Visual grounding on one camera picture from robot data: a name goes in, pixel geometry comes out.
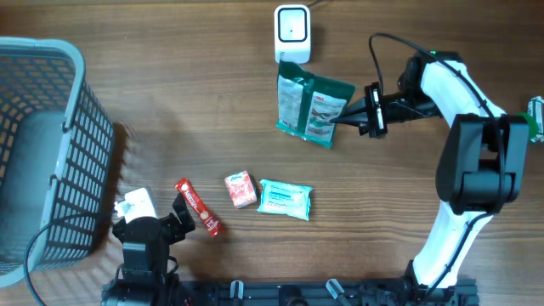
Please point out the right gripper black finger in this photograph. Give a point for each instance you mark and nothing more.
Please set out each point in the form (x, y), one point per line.
(356, 119)
(356, 107)

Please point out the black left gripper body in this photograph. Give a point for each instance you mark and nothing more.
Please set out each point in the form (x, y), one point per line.
(172, 231)

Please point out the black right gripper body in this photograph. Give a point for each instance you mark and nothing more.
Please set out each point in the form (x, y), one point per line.
(392, 107)

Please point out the red snack stick packet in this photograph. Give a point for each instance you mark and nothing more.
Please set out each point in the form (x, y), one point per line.
(212, 223)

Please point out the green 3M glove packet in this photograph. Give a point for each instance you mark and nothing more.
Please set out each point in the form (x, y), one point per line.
(308, 103)

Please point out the red white tissue packet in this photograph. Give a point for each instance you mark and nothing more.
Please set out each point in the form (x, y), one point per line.
(241, 189)

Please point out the teal wet wipes packet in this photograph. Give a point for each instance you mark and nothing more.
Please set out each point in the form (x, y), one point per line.
(285, 199)

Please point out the green battery pack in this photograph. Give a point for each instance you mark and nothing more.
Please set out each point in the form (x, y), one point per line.
(535, 110)

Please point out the green lid jar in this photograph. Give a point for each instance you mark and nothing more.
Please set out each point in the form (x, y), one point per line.
(533, 127)

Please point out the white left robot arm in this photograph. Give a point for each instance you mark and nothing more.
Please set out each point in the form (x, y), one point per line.
(144, 277)

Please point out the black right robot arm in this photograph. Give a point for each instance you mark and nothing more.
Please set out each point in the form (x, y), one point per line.
(480, 168)

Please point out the white barcode scanner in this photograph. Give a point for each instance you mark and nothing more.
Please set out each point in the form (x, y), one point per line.
(292, 33)

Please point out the grey plastic mesh basket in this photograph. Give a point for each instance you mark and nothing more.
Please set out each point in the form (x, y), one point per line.
(56, 147)

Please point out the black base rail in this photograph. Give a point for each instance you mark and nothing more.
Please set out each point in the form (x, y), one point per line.
(332, 292)

